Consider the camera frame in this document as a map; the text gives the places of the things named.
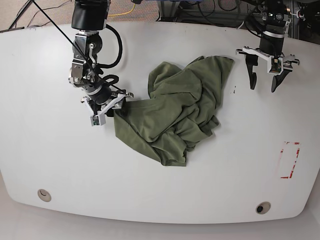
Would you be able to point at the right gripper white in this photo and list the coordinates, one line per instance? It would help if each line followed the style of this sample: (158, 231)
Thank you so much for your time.
(116, 104)

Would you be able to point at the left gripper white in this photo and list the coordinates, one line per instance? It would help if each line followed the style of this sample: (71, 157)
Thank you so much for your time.
(251, 60)

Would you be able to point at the olive green t-shirt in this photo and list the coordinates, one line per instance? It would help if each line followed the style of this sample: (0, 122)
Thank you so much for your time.
(180, 111)

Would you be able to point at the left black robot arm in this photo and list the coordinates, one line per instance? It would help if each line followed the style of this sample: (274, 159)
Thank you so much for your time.
(276, 19)

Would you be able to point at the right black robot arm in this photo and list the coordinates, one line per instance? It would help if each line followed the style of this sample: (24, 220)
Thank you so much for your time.
(103, 97)

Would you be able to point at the red tape rectangle marking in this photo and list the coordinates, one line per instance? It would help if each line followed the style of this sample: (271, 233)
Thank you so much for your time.
(287, 159)

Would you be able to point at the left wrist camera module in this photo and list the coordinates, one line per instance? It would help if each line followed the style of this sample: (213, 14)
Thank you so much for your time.
(275, 65)

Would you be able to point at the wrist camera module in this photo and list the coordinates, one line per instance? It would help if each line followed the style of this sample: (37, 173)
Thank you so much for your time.
(275, 65)
(98, 120)

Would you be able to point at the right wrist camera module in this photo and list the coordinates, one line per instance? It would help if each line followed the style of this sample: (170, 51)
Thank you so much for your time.
(98, 120)

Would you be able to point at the metal frame rack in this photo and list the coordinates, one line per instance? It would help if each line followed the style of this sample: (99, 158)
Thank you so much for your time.
(220, 13)

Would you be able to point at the left table cable grommet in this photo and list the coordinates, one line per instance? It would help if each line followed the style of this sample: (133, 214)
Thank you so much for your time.
(44, 195)

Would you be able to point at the table cable grommet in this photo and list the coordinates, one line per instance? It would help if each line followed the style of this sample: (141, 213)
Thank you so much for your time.
(263, 208)
(44, 195)

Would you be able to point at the right table cable grommet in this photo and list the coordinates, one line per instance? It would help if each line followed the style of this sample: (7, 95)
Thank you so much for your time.
(263, 208)

